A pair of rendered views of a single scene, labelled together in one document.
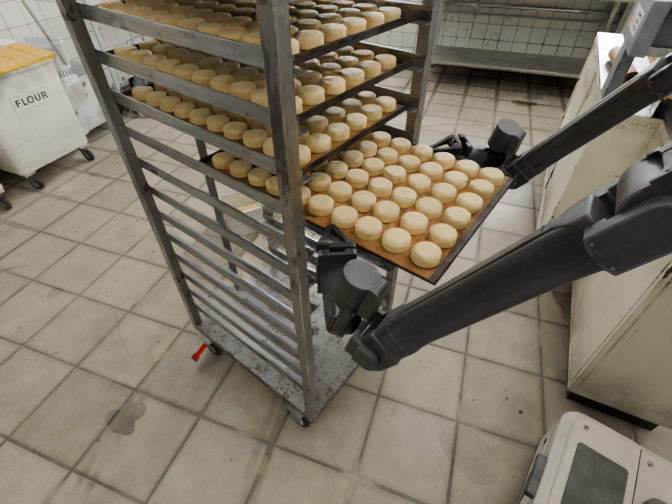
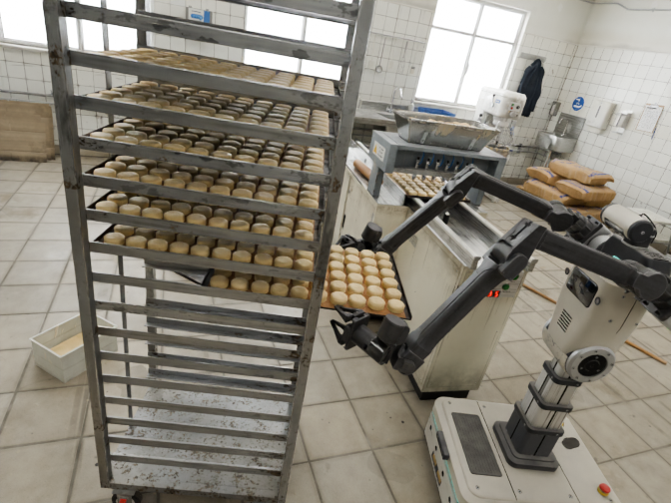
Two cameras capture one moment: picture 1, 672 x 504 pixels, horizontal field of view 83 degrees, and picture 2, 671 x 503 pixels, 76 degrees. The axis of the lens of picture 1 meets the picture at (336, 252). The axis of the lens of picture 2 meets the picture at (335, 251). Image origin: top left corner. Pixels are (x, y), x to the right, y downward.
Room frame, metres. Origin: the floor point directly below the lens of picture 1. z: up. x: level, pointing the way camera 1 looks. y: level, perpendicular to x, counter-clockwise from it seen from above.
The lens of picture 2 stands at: (-0.17, 0.73, 1.63)
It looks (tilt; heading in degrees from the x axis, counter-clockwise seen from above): 26 degrees down; 317
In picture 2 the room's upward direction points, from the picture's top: 11 degrees clockwise
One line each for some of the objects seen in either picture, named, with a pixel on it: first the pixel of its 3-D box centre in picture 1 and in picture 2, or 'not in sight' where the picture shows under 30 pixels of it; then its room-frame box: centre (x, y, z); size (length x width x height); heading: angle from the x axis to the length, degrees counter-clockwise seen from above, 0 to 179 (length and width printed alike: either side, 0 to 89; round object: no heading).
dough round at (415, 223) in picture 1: (414, 223); (374, 291); (0.56, -0.15, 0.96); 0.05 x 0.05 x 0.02
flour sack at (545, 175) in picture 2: not in sight; (555, 176); (2.23, -5.28, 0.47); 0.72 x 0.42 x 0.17; 71
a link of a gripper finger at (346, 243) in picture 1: (333, 248); (345, 318); (0.51, 0.00, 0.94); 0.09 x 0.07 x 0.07; 7
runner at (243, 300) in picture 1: (237, 293); (200, 406); (0.77, 0.30, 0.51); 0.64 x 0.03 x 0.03; 52
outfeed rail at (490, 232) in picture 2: not in sight; (439, 189); (1.40, -1.55, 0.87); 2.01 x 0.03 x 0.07; 154
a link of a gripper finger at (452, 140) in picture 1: (443, 153); (341, 248); (0.86, -0.27, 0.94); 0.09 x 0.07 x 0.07; 99
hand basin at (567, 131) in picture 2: not in sight; (561, 135); (2.60, -5.84, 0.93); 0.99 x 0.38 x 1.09; 160
